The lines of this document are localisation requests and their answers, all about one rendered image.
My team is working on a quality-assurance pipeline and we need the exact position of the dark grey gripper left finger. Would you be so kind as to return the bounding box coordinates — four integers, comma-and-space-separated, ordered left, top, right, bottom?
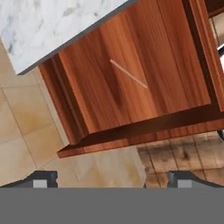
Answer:
0, 170, 59, 189

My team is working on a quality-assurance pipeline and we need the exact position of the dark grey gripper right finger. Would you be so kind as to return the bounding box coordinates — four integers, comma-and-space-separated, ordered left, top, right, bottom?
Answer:
166, 170, 224, 189

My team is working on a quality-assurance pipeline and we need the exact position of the open wooden drawer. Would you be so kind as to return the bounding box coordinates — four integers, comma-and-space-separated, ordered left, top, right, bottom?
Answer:
38, 0, 224, 159

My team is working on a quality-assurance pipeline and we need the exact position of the beige straw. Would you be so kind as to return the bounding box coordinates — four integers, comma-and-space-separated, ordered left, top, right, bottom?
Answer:
109, 59, 149, 89

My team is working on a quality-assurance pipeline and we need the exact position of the wooden cabinet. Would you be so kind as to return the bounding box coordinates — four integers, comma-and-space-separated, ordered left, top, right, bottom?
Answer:
204, 0, 224, 74

